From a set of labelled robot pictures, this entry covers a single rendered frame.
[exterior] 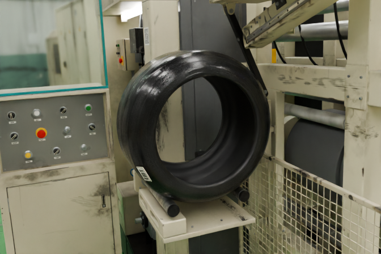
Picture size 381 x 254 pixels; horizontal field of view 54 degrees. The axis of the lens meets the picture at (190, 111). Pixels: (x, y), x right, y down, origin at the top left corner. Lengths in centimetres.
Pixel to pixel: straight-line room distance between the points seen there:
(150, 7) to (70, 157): 87
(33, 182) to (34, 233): 25
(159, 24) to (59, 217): 107
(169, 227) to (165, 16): 84
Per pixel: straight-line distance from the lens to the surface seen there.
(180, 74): 122
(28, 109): 193
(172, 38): 161
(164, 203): 137
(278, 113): 182
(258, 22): 156
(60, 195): 199
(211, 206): 160
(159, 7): 160
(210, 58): 128
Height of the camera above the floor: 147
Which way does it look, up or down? 10 degrees down
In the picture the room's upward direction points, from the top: 2 degrees counter-clockwise
